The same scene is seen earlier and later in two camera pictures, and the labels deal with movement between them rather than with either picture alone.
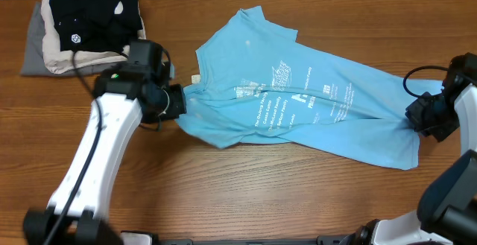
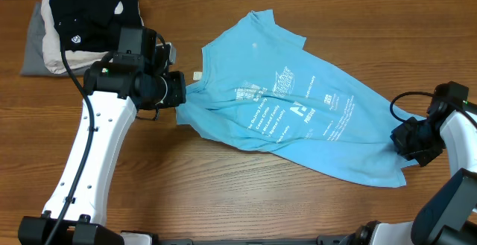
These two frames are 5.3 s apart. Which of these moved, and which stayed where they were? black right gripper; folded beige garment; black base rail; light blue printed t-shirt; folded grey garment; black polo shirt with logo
Moved: black right gripper; light blue printed t-shirt
Stayed: folded beige garment; black polo shirt with logo; black base rail; folded grey garment
